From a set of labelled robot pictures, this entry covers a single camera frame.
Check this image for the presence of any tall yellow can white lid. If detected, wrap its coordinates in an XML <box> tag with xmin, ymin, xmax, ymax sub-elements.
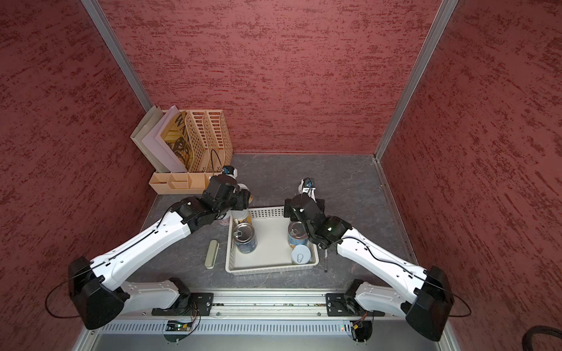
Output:
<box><xmin>231</xmin><ymin>209</ymin><xmax>252</xmax><ymax>225</ymax></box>

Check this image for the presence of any blue Progresso noodle soup can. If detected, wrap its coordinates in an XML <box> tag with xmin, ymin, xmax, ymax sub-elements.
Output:
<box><xmin>288</xmin><ymin>222</ymin><xmax>308</xmax><ymax>248</ymax></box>

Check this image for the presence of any small green can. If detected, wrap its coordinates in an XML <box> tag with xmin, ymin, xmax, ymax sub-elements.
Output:
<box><xmin>291</xmin><ymin>244</ymin><xmax>312</xmax><ymax>266</ymax></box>

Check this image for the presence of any short yellow can white lid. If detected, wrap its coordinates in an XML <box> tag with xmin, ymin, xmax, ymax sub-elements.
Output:
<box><xmin>239</xmin><ymin>184</ymin><xmax>253</xmax><ymax>209</ymax></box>

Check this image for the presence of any small pink can back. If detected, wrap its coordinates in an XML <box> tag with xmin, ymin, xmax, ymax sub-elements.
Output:
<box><xmin>299</xmin><ymin>178</ymin><xmax>316</xmax><ymax>197</ymax></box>

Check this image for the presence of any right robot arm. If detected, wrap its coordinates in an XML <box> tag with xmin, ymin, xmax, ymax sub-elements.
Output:
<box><xmin>284</xmin><ymin>193</ymin><xmax>455</xmax><ymax>342</ymax></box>

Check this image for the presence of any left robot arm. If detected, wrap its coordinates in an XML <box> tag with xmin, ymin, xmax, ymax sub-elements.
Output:
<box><xmin>68</xmin><ymin>174</ymin><xmax>251</xmax><ymax>330</ymax></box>

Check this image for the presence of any white perforated plastic basket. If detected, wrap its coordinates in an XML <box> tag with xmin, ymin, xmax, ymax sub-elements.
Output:
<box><xmin>225</xmin><ymin>206</ymin><xmax>319</xmax><ymax>275</ymax></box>

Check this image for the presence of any pink can front left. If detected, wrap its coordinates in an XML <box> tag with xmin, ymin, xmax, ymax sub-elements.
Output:
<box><xmin>219</xmin><ymin>212</ymin><xmax>231</xmax><ymax>226</ymax></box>

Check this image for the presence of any beige oblong case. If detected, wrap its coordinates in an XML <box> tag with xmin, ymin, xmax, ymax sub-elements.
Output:
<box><xmin>204</xmin><ymin>239</ymin><xmax>220</xmax><ymax>270</ymax></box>

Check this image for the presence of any peach plastic file organizer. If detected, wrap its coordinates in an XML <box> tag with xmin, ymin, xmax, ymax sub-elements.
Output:
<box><xmin>149</xmin><ymin>109</ymin><xmax>233</xmax><ymax>195</ymax></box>

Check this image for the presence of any yellow black patterned magazine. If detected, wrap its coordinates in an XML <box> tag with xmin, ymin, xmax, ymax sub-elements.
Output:
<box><xmin>160</xmin><ymin>112</ymin><xmax>194</xmax><ymax>171</ymax></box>

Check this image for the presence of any pink folder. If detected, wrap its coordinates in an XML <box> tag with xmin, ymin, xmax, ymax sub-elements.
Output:
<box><xmin>136</xmin><ymin>105</ymin><xmax>187</xmax><ymax>173</ymax></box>

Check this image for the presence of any beige folder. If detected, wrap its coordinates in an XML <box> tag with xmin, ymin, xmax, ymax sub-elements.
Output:
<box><xmin>130</xmin><ymin>105</ymin><xmax>171</xmax><ymax>174</ymax></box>

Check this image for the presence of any left corner aluminium profile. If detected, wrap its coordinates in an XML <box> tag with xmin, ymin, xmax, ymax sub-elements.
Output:
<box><xmin>80</xmin><ymin>0</ymin><xmax>153</xmax><ymax>111</ymax></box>

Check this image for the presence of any corner aluminium profile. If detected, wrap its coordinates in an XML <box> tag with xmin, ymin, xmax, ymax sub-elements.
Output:
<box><xmin>374</xmin><ymin>0</ymin><xmax>458</xmax><ymax>164</ymax></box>
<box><xmin>80</xmin><ymin>0</ymin><xmax>153</xmax><ymax>111</ymax></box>

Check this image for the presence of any right corner aluminium profile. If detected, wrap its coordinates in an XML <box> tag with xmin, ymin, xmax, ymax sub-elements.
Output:
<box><xmin>374</xmin><ymin>0</ymin><xmax>458</xmax><ymax>164</ymax></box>

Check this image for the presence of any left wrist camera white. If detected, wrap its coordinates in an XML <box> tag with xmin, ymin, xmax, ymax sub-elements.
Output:
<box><xmin>222</xmin><ymin>165</ymin><xmax>238</xmax><ymax>178</ymax></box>

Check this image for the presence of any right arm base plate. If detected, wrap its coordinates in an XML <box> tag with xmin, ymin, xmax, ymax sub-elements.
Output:
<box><xmin>325</xmin><ymin>293</ymin><xmax>385</xmax><ymax>317</ymax></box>

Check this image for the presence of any aluminium front rail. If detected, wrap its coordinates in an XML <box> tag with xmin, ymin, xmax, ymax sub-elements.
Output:
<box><xmin>100</xmin><ymin>288</ymin><xmax>444</xmax><ymax>321</ymax></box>

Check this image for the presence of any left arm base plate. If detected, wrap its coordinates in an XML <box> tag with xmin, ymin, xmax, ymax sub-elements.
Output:
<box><xmin>152</xmin><ymin>292</ymin><xmax>215</xmax><ymax>317</ymax></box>

